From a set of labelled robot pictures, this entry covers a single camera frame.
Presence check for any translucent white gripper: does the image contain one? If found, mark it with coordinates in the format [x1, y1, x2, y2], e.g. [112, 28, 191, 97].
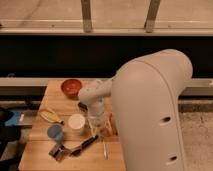
[88, 112, 107, 136]

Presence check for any silver metal fork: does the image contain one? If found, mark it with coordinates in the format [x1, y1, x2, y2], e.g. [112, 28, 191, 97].
[103, 140, 108, 160]

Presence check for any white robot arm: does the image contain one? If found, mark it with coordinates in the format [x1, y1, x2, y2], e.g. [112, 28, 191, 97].
[78, 49, 193, 171]

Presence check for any orange carrot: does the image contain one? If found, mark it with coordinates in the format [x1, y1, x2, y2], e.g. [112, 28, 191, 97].
[109, 113, 118, 135]

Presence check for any black rectangular block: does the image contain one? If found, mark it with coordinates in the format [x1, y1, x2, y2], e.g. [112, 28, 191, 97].
[78, 102, 87, 111]

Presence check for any white cup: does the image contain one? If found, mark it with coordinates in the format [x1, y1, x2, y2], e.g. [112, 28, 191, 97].
[68, 114, 86, 135]

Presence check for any red bowl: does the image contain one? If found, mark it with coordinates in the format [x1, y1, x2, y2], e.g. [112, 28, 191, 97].
[61, 79, 82, 98]

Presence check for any metal clip tool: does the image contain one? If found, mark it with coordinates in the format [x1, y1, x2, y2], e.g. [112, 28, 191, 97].
[49, 143, 69, 162]

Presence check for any yellow banana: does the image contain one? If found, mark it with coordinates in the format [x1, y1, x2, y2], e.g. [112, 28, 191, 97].
[39, 110, 64, 124]

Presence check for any blue object beside table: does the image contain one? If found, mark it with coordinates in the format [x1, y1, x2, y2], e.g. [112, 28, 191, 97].
[5, 111, 24, 126]

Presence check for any black handled spatula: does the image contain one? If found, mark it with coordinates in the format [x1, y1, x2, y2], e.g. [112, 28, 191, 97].
[70, 135, 98, 156]

